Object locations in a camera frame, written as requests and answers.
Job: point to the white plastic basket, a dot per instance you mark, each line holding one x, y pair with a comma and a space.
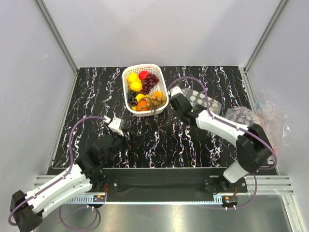
161, 86

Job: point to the purple red grape bunch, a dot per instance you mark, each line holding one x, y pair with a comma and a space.
149, 83

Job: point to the connector block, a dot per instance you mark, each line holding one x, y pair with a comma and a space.
231, 199
99, 198

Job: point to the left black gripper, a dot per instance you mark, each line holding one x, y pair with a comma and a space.
127, 144

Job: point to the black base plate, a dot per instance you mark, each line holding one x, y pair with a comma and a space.
161, 195

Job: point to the upper yellow lemon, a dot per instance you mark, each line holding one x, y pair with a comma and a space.
133, 77

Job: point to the pile of spare zip bags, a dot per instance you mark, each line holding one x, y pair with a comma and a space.
271, 117

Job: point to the left connector block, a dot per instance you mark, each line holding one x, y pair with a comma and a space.
99, 198

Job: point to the yellow banana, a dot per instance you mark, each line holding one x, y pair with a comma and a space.
141, 97

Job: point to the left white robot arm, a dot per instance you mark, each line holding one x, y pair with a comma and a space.
27, 210

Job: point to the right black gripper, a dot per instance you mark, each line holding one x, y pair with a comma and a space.
186, 99

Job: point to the orange yellow mango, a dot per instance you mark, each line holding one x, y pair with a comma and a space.
158, 94

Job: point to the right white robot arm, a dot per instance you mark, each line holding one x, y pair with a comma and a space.
252, 145

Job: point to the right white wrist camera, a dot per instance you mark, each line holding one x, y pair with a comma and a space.
174, 91

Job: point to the dark blue grape bunch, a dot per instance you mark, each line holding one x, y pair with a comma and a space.
131, 98

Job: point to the right connector block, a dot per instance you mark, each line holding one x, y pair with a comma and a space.
231, 199

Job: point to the red strawberry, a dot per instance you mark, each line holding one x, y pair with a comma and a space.
143, 75

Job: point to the orange fruit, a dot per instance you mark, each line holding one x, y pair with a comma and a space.
142, 106

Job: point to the clear dotted zip bag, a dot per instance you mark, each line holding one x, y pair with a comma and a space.
195, 98

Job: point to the aluminium frame rail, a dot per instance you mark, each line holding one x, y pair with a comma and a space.
261, 184

